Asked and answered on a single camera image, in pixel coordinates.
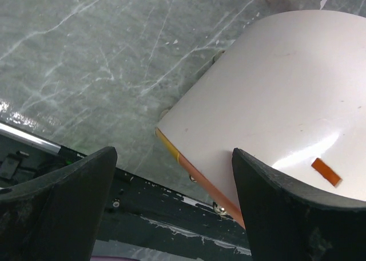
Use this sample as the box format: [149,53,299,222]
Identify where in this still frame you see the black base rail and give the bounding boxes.
[1,123,252,260]

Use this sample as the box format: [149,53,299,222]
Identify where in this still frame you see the white round drawer cabinet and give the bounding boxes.
[156,10,365,224]

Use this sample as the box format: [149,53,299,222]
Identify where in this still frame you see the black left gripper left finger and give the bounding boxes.
[1,147,117,260]

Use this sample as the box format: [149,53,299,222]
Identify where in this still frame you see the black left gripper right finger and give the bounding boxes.
[232,148,365,260]

